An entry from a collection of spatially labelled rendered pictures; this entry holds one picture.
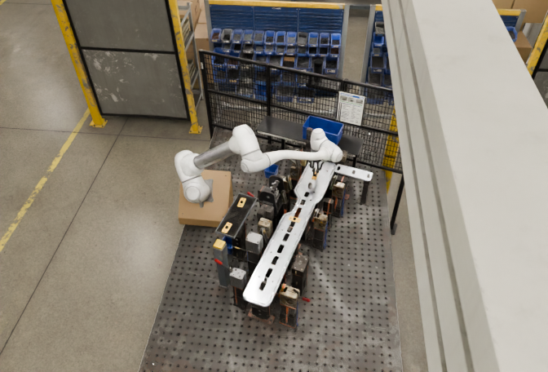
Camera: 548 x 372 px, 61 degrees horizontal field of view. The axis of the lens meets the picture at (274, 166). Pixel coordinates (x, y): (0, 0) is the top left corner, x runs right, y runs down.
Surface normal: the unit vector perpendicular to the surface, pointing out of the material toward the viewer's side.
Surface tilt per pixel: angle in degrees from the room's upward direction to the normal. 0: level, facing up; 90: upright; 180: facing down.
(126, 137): 0
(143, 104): 96
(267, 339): 0
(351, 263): 0
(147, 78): 91
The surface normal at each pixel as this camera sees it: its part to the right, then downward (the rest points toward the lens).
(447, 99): -0.01, -0.72
